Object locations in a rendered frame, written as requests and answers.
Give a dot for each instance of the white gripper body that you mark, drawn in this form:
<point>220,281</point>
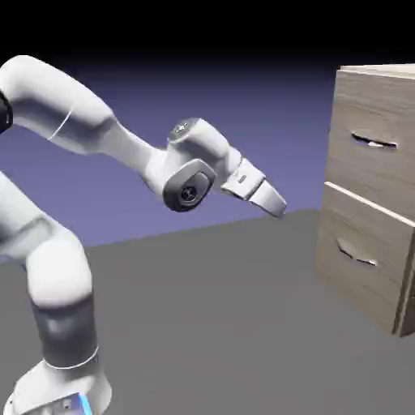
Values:
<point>267,196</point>

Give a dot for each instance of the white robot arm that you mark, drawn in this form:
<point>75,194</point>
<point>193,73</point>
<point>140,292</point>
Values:
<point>65,110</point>

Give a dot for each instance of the light wood cabinet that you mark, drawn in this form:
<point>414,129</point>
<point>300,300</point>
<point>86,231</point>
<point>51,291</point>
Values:
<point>366,201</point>

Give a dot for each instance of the short wooden drawer front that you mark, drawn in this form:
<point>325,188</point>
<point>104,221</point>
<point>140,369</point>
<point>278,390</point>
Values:
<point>360,233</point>

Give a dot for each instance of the tall wooden drawer front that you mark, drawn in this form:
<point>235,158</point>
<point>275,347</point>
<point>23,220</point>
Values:
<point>363,107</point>

